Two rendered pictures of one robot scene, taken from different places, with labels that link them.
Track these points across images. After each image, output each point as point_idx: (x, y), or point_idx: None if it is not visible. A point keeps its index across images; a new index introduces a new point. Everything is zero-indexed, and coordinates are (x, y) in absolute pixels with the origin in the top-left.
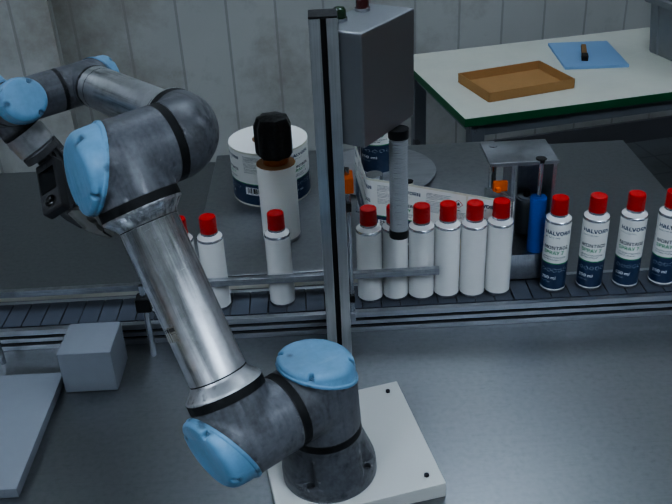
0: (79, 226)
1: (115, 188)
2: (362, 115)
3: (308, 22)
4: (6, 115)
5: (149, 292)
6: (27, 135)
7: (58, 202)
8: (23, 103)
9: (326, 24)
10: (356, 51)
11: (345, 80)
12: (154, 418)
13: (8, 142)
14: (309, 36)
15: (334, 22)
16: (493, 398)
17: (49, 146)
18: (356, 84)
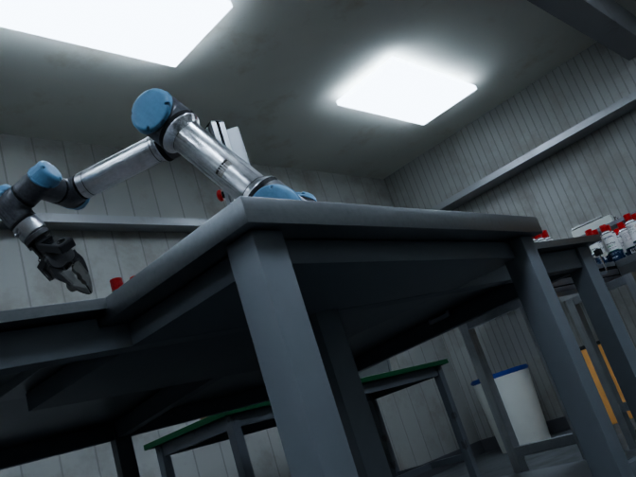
0: (68, 282)
1: (174, 105)
2: (248, 163)
3: (211, 122)
4: (40, 176)
5: (204, 150)
6: (34, 216)
7: (69, 238)
8: (51, 169)
9: (220, 124)
10: (237, 134)
11: (234, 150)
12: None
13: (20, 221)
14: (213, 129)
15: (222, 123)
16: None
17: (46, 227)
18: (240, 150)
